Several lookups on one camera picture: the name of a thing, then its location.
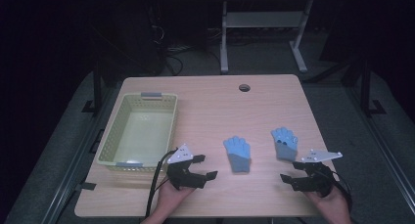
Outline blue knit glove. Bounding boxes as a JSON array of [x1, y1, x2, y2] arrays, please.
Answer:
[[270, 126, 300, 162], [222, 135, 252, 174]]

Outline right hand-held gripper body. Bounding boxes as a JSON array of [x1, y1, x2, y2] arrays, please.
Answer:
[[291, 148, 344, 199]]

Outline pale yellow plastic basket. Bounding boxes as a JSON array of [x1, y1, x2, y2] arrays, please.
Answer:
[[96, 92, 179, 173]]

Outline black floor cables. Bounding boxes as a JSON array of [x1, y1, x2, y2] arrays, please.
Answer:
[[150, 22, 197, 76]]

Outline person's right hand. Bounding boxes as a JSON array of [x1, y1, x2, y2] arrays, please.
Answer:
[[304, 188, 351, 220]]

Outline grey metal rail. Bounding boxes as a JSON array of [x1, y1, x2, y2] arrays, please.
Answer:
[[40, 85, 118, 224], [344, 85, 415, 217]]

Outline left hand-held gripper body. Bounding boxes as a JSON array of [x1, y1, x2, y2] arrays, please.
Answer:
[[165, 143, 208, 190]]

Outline black metal stand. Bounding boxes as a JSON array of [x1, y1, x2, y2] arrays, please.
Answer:
[[358, 56, 388, 118]]

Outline person's left hand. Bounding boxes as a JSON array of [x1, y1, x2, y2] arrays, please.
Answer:
[[156, 180, 197, 220]]

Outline white metal table frame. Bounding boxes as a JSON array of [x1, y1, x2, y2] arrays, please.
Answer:
[[219, 0, 315, 74]]

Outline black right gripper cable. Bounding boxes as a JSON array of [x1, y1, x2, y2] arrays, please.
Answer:
[[322, 169, 354, 215]]

